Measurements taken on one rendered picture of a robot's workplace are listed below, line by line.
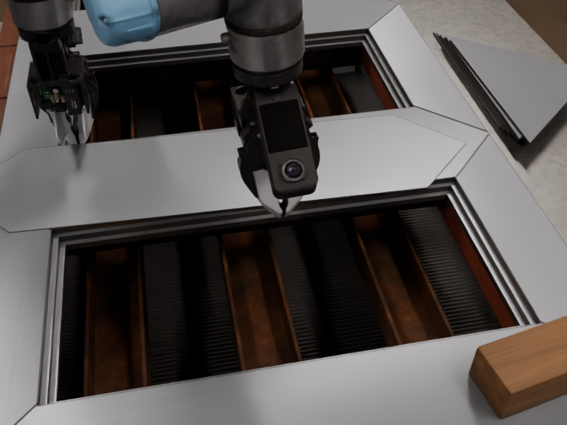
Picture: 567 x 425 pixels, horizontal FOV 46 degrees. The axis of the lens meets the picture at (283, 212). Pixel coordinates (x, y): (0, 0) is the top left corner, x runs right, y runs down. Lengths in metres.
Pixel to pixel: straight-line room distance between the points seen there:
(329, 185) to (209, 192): 0.17
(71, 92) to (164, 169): 0.17
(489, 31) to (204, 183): 0.84
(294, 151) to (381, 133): 0.41
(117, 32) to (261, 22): 0.13
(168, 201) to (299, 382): 0.34
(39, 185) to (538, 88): 0.88
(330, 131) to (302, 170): 0.40
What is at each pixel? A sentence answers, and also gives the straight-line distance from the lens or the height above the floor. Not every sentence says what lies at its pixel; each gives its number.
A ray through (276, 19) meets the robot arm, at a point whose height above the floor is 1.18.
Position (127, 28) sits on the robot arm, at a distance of 0.58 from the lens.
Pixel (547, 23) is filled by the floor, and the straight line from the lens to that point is 3.39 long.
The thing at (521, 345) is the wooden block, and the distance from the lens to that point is 0.74.
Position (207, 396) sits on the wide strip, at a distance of 0.73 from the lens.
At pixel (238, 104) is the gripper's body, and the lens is 0.73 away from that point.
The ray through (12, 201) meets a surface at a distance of 0.99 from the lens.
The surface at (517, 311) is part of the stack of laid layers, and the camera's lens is 0.86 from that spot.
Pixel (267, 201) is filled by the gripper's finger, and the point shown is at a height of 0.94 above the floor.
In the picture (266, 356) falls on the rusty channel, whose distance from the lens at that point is 0.95.
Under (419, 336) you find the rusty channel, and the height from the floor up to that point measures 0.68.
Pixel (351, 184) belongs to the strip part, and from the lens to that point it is 0.95.
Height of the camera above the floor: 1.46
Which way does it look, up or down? 43 degrees down
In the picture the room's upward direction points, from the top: straight up
